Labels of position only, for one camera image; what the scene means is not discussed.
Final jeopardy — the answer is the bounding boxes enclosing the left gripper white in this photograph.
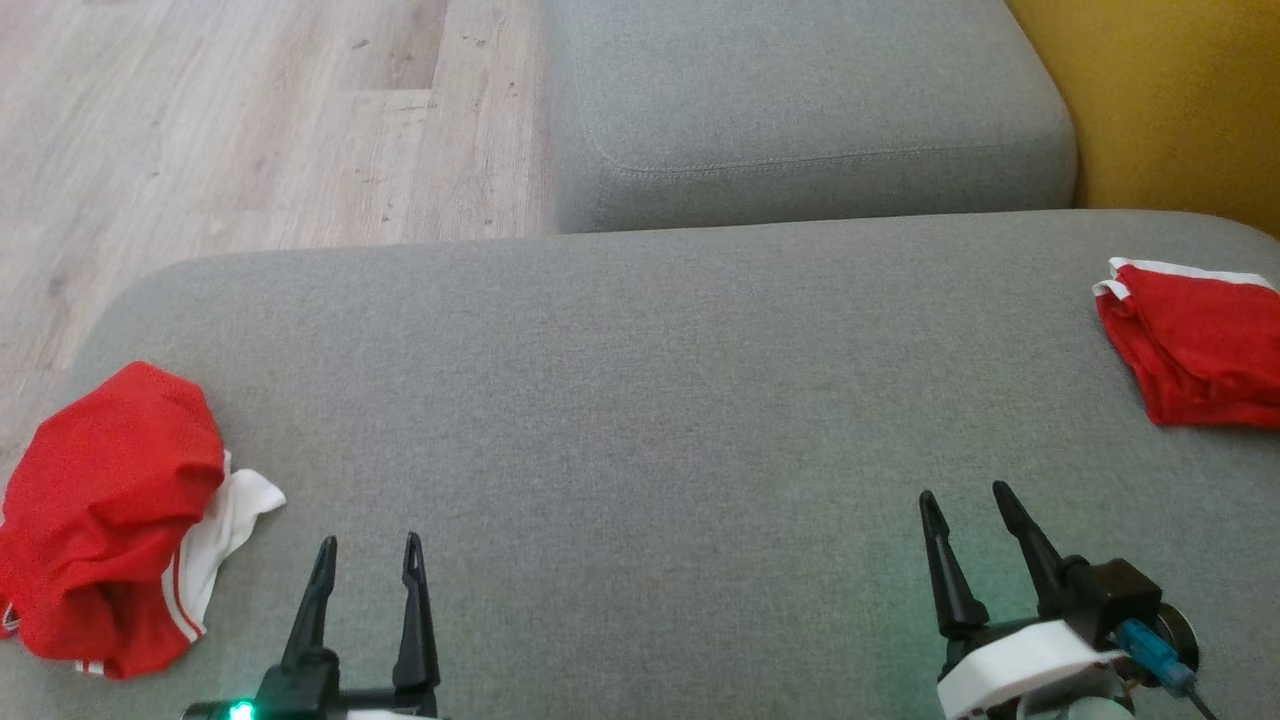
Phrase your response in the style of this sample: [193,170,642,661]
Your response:
[257,532,442,720]

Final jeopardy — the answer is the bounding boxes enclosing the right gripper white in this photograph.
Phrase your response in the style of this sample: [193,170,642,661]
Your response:
[918,480,1123,720]

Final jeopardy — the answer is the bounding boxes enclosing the red white-trimmed garment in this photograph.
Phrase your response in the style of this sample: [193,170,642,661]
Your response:
[0,360,288,681]

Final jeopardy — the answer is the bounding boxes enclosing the folded red garment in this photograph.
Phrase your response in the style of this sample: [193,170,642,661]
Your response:
[1092,256,1280,431]

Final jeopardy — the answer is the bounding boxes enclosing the large grey sofa seat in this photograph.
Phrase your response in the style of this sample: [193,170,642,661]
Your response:
[0,208,1280,720]

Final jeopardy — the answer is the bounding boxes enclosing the yellow sofa back cushion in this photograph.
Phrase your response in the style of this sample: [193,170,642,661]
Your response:
[1003,0,1280,239]

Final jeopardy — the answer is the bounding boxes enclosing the small grey sofa cushion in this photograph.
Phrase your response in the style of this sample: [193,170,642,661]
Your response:
[540,0,1079,236]

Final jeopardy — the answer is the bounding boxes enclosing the blue-plug right camera cable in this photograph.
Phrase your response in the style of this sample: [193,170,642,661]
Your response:
[1118,620,1221,720]

